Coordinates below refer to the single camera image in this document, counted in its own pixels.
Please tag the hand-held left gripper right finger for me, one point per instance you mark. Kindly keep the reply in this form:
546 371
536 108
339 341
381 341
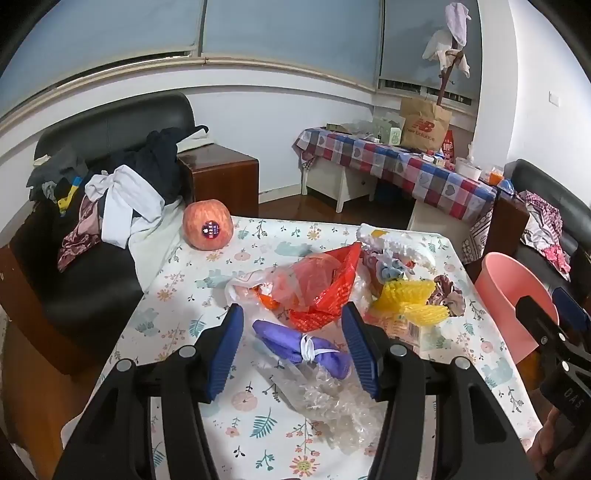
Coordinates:
360 350

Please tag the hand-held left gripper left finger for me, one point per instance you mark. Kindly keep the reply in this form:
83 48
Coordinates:
226 350

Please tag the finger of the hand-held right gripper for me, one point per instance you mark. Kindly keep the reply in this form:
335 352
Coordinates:
538 323
572 309

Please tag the pink plastic bucket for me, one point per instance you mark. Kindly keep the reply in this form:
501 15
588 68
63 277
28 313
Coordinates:
503 295

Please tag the purple cloth bundle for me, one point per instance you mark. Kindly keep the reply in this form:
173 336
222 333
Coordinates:
277 337

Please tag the clear plastic wrap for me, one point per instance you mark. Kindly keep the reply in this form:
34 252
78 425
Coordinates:
332 406

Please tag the yellow foam fruit net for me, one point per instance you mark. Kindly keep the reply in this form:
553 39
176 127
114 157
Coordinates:
427 316
401 293

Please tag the person's right hand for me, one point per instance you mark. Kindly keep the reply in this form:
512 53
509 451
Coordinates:
549 434

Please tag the clear snack wrapper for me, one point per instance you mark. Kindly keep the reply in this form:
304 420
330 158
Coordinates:
392 325

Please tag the bright pink garment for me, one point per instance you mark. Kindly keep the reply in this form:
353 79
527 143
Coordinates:
556 261

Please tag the red mesh bag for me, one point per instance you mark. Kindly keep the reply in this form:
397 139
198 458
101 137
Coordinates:
337 295

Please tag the floral tablecloth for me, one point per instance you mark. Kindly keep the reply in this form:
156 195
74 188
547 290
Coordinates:
194 286

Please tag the crumpled colourful wrapper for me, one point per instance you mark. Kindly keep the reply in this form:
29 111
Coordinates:
383 270

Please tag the brown crumpled wrapper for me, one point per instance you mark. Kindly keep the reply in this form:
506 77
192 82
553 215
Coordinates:
445 290

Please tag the plaid garment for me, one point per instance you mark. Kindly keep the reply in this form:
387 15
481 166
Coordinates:
540 217

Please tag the clear bag with orange peel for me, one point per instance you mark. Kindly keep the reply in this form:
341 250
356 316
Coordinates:
295 277

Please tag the wooden side table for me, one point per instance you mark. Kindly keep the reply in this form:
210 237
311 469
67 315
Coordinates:
221 175
503 230

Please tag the paisley patterned cloth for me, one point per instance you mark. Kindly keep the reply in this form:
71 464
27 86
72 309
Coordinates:
480 235

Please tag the white foam fruit net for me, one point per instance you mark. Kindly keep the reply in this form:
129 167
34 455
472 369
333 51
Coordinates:
401 247

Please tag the red apple with sticker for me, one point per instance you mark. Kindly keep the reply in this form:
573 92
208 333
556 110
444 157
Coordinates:
207 221

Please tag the black leather armchair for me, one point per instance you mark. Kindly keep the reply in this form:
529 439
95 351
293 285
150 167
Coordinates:
545 180

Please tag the blue plastic bag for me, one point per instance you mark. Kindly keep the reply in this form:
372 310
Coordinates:
505 186

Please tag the white wooden desk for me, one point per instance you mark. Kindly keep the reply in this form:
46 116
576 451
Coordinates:
332 184
438 221

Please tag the black leather sofa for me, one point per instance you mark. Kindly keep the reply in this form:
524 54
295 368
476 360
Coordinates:
92 295

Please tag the orange tissue box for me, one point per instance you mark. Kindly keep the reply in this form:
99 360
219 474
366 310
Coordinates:
493 177

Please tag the white bowl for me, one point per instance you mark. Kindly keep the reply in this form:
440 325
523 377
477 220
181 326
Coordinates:
468 170

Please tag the pink patterned garment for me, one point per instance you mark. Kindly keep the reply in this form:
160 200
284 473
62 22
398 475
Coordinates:
78 240

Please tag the small white box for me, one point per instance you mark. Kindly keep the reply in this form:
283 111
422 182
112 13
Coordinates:
436 159

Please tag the side table with checkered cloth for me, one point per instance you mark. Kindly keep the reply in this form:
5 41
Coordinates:
369 157

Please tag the red packet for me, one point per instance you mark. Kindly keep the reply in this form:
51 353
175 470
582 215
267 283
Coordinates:
449 143

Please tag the dark navy garment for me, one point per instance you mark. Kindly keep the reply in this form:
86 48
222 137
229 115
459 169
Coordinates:
157 161

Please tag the yellow and blue cloth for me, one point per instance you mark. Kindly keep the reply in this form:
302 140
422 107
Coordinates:
69 196

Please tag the green box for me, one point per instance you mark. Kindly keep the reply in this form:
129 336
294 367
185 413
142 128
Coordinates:
385 127

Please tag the brown paper bag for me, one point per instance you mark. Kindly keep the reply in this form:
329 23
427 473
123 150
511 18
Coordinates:
425 124

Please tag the grey garment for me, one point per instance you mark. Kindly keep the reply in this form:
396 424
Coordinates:
55 170

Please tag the wooden coat rack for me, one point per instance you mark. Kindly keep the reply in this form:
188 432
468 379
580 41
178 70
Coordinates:
445 83

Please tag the white vent grille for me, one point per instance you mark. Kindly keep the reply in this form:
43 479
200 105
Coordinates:
415 87

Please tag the white hanging garment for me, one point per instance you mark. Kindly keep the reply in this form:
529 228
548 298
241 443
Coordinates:
438 50

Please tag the lilac hanging garment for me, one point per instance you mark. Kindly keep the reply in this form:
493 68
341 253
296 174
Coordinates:
457 21

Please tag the window roller blind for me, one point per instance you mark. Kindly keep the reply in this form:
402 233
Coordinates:
406 41
92 37
295 32

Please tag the white wall socket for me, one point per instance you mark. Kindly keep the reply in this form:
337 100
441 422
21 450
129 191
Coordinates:
554 98

